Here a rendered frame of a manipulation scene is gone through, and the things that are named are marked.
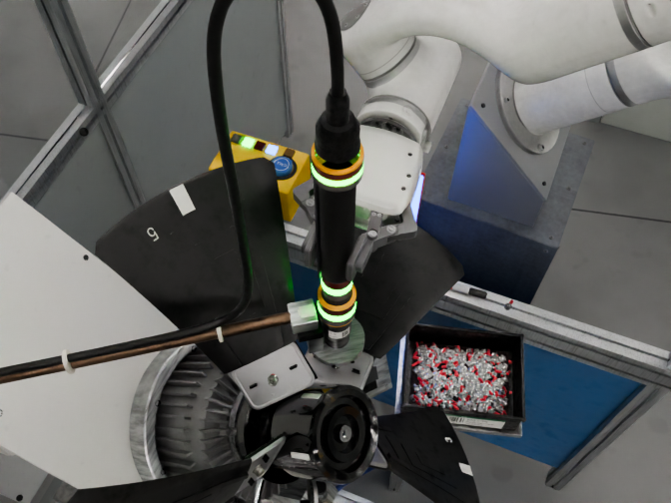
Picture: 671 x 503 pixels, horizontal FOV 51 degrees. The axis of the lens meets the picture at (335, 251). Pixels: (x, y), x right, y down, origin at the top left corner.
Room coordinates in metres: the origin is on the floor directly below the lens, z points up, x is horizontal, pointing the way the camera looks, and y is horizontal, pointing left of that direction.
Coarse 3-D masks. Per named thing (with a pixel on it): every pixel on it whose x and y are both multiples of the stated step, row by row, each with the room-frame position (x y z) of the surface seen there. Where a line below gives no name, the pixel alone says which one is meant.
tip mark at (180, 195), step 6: (180, 186) 0.49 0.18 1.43; (174, 192) 0.48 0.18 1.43; (180, 192) 0.48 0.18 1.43; (186, 192) 0.48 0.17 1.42; (174, 198) 0.47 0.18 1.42; (180, 198) 0.47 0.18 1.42; (186, 198) 0.48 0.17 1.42; (180, 204) 0.47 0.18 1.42; (186, 204) 0.47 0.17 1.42; (192, 204) 0.47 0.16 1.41; (180, 210) 0.46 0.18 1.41; (186, 210) 0.46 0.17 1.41; (192, 210) 0.47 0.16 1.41
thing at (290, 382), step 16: (288, 352) 0.35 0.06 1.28; (240, 368) 0.33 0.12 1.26; (256, 368) 0.33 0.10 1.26; (272, 368) 0.33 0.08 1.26; (288, 368) 0.33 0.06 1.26; (304, 368) 0.33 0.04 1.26; (240, 384) 0.32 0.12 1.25; (288, 384) 0.32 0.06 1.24; (304, 384) 0.32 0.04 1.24; (256, 400) 0.30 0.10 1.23; (272, 400) 0.30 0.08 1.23
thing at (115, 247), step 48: (192, 192) 0.48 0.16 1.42; (240, 192) 0.49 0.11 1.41; (144, 240) 0.43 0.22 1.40; (192, 240) 0.44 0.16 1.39; (144, 288) 0.39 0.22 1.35; (192, 288) 0.40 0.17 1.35; (240, 288) 0.40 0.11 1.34; (288, 288) 0.41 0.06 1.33; (240, 336) 0.36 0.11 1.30; (288, 336) 0.36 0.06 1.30
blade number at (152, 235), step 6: (144, 228) 0.44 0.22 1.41; (150, 228) 0.44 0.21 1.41; (156, 228) 0.44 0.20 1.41; (144, 234) 0.44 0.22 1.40; (150, 234) 0.44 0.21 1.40; (156, 234) 0.44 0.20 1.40; (162, 234) 0.44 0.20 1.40; (150, 240) 0.43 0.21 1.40; (156, 240) 0.43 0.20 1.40; (162, 240) 0.44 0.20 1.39; (156, 246) 0.43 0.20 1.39
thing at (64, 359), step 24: (216, 0) 0.35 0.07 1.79; (216, 24) 0.35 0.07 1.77; (336, 24) 0.37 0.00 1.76; (216, 48) 0.35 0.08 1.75; (336, 48) 0.37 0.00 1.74; (216, 72) 0.35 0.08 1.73; (336, 72) 0.37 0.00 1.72; (216, 96) 0.35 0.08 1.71; (336, 96) 0.37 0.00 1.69; (216, 120) 0.35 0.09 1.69; (240, 216) 0.35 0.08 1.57; (240, 240) 0.35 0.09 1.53; (240, 312) 0.34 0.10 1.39; (168, 336) 0.33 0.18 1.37; (48, 360) 0.30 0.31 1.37; (72, 360) 0.30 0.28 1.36
